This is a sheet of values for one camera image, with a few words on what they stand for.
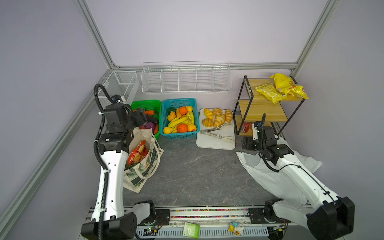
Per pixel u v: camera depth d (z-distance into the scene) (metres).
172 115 1.11
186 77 0.98
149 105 1.12
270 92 0.76
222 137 1.02
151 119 1.08
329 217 0.39
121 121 0.49
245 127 1.02
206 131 1.06
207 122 1.08
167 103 1.14
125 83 1.01
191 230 0.69
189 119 0.98
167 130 0.96
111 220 0.36
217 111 1.16
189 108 1.17
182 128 0.96
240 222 0.73
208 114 1.16
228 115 1.15
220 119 1.11
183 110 1.13
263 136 0.61
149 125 1.06
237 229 0.68
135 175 0.70
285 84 0.77
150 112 1.16
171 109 1.16
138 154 0.83
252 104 0.81
